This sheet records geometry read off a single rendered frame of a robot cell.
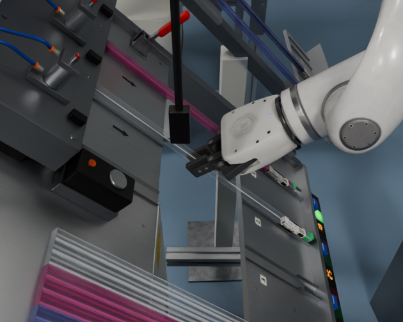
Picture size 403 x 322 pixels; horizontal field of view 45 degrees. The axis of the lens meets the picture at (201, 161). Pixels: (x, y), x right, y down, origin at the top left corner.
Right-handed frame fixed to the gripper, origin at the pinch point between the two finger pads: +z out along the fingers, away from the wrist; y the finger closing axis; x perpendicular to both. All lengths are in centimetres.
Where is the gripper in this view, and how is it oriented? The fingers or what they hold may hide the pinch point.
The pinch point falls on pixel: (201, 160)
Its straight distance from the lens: 76.4
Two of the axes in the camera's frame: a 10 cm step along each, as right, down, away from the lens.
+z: -8.3, 3.8, 4.1
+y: 0.0, 7.3, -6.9
